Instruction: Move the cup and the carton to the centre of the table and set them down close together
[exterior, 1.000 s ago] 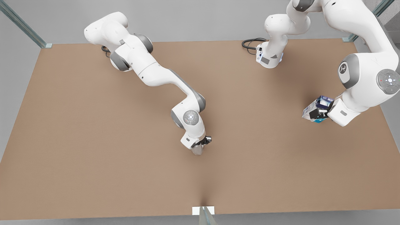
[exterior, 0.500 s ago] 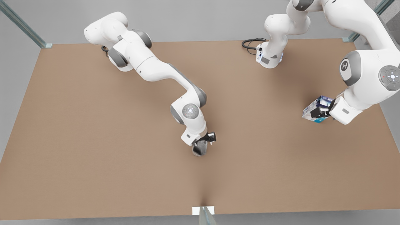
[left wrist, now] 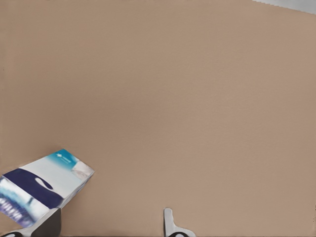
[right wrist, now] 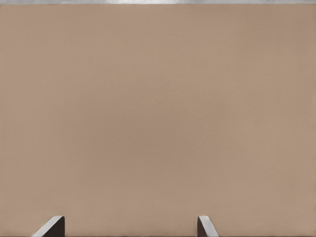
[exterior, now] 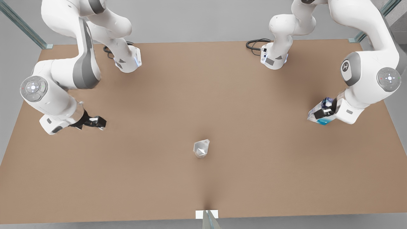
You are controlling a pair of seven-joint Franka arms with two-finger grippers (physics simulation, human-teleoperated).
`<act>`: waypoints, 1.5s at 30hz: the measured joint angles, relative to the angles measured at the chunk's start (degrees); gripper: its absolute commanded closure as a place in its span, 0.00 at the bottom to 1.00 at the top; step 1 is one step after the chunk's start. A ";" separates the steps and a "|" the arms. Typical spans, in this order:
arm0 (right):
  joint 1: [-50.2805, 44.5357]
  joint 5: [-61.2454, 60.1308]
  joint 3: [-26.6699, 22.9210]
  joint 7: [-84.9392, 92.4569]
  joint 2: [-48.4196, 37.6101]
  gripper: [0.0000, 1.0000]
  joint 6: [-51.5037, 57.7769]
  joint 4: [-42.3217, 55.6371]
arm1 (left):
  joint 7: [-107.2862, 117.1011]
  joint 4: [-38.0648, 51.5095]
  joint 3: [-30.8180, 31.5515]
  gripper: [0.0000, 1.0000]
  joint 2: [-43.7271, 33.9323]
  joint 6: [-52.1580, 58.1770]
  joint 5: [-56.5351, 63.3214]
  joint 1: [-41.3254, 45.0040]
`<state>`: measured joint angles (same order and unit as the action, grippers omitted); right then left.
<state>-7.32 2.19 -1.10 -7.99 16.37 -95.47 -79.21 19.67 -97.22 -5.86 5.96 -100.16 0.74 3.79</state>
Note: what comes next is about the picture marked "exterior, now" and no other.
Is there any silver frame post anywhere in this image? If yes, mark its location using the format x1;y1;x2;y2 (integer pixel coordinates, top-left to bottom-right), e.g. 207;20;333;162
0;0;54;49
195;210;222;229
348;0;402;44

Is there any clear bottle with blue liquid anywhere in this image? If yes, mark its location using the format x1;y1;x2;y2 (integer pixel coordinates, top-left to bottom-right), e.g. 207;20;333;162
307;97;338;126

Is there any clear drinking glass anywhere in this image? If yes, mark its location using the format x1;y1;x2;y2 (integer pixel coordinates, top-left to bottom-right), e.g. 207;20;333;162
193;139;210;159

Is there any black cable loop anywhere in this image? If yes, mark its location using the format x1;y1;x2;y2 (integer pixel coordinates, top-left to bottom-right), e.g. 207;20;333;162
103;41;135;60
246;38;273;57

